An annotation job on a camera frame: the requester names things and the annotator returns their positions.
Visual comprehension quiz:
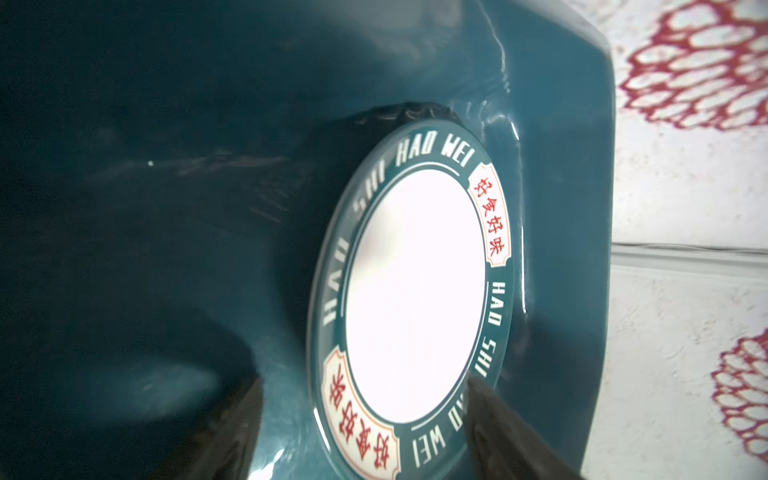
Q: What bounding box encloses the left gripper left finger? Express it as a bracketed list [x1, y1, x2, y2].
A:
[149, 377, 264, 480]

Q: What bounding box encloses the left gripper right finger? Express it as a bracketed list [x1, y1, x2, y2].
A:
[464, 377, 582, 480]

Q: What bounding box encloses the green Hao Wei plate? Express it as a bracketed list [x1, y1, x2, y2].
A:
[308, 119, 515, 479]

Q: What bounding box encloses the teal plastic bin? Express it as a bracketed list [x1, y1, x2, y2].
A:
[1, 1, 615, 479]

